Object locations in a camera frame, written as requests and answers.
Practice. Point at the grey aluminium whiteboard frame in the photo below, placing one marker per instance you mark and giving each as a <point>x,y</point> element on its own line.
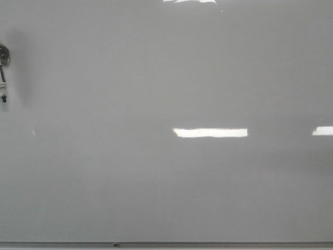
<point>221,245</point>

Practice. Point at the round metal magnet holder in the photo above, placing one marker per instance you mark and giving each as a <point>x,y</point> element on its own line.
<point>5,55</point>

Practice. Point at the white whiteboard marker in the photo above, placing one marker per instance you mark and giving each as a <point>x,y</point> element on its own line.
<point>3,86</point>

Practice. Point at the white whiteboard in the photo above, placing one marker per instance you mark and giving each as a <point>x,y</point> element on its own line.
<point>160,121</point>

